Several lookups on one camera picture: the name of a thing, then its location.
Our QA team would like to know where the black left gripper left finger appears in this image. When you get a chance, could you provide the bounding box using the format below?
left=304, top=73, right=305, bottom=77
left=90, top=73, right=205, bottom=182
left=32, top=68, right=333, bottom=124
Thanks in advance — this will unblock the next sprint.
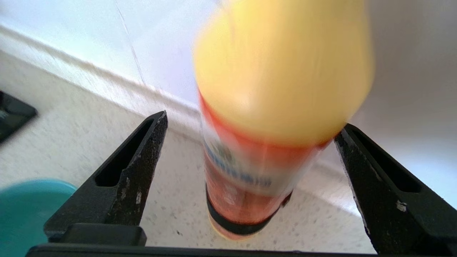
left=44, top=110, right=169, bottom=247

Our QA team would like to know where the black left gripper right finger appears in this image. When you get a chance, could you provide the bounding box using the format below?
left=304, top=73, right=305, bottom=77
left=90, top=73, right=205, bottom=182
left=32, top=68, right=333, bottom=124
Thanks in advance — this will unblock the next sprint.
left=334, top=123, right=457, bottom=256

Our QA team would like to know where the orange dish soap bottle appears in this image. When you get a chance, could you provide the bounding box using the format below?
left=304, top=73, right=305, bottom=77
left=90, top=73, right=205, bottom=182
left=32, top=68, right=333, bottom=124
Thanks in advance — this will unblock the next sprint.
left=193, top=0, right=375, bottom=240

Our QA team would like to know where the teal bowl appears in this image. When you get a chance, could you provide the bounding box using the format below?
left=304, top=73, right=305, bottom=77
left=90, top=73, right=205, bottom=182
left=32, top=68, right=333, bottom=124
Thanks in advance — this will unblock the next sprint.
left=0, top=179, right=77, bottom=257

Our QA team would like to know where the black induction cooktop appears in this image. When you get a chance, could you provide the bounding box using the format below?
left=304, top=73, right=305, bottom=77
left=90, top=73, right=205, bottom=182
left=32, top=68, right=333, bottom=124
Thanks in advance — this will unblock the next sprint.
left=0, top=91, right=38, bottom=143

